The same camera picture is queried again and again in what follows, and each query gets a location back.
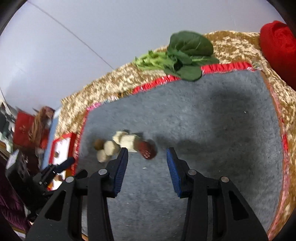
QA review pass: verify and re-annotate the gold velvet cloth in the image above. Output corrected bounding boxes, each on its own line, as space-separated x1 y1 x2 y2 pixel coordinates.
55 31 296 239

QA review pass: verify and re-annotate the brown woven item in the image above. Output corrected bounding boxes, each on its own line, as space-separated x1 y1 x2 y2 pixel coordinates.
29 106 56 149

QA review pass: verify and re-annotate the red velvet cushion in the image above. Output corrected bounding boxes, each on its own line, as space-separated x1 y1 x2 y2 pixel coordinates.
259 20 296 91

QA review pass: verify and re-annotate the light blue board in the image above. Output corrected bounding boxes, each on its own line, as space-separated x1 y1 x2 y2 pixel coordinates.
42 108 63 167

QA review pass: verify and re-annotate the cream round food piece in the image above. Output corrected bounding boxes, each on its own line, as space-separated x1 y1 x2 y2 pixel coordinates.
96 149 111 163
103 140 121 156

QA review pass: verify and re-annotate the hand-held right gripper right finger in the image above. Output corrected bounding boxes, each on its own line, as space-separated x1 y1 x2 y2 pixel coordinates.
166 147 269 241

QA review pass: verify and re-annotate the green leafy bok choy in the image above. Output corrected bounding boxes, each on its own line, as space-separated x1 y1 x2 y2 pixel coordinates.
134 31 220 82

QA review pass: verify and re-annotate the dark maroon cloth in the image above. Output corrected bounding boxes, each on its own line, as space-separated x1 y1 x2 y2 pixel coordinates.
0 162 30 232

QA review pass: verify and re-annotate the red jujube date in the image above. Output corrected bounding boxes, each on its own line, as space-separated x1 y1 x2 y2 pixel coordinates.
136 140 158 161

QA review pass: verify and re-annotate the red gift box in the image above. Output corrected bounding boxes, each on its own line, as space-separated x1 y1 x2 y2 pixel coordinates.
13 111 35 147

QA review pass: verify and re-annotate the red rimmed white box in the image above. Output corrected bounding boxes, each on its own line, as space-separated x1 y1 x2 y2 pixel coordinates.
47 133 78 190

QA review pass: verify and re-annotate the grey felt mat red trim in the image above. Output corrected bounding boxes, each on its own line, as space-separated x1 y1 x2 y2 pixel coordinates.
72 61 289 241

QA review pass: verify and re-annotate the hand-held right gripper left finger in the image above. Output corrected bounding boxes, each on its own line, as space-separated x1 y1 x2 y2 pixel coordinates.
24 147 129 241

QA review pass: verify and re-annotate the cream white food chunk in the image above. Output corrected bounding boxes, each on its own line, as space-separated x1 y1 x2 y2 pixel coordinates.
112 131 129 144
119 134 141 153

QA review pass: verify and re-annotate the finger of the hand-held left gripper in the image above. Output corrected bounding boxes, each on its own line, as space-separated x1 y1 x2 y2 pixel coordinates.
38 157 75 186
75 169 89 180

